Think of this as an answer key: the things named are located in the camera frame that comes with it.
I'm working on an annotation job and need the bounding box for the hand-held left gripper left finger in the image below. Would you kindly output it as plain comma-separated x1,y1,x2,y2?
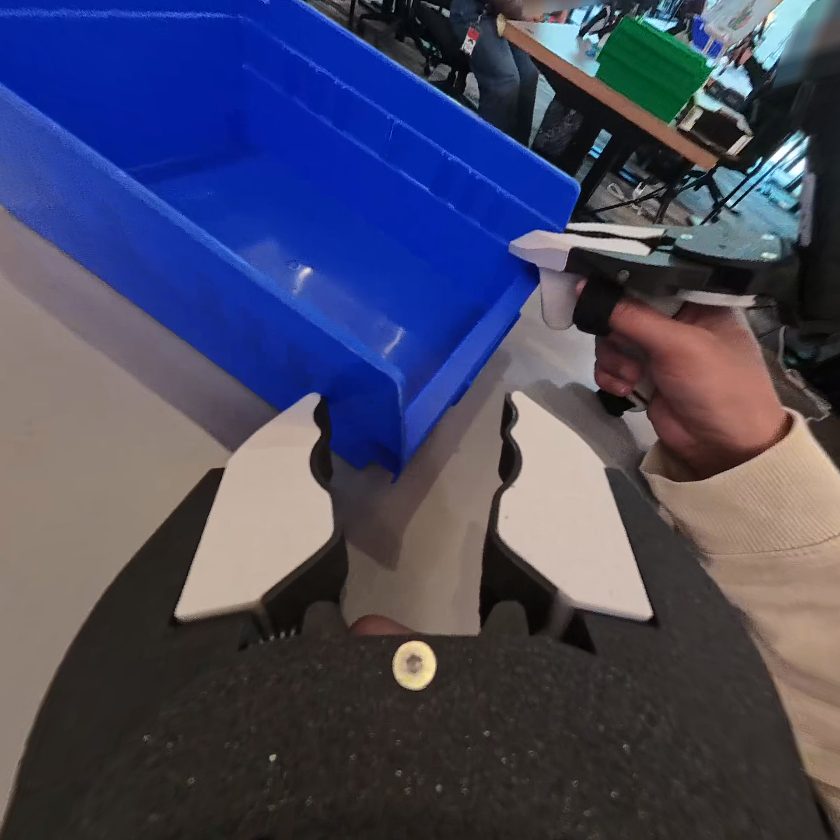
172,392,349,636

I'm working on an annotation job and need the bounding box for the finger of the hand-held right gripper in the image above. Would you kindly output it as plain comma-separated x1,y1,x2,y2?
564,223,668,240
510,231,651,330

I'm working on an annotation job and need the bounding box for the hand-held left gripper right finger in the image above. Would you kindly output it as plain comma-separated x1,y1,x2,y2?
479,390,657,636

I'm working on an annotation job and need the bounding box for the blue plastic bin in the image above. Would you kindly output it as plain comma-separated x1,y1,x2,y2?
0,0,581,483

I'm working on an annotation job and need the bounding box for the person's right forearm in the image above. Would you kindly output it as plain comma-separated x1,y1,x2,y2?
640,410,840,811

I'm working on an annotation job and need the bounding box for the person's right hand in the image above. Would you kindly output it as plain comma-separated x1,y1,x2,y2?
594,305,788,481

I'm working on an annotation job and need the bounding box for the dark bag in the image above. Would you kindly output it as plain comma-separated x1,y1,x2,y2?
532,98,586,160

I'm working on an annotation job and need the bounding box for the wooden table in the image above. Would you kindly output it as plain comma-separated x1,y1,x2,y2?
502,16,723,224

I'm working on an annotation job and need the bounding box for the green plastic bin stack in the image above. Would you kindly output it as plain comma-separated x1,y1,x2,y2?
596,14,715,124

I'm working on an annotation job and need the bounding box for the black office chair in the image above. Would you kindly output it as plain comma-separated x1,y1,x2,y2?
348,0,475,89

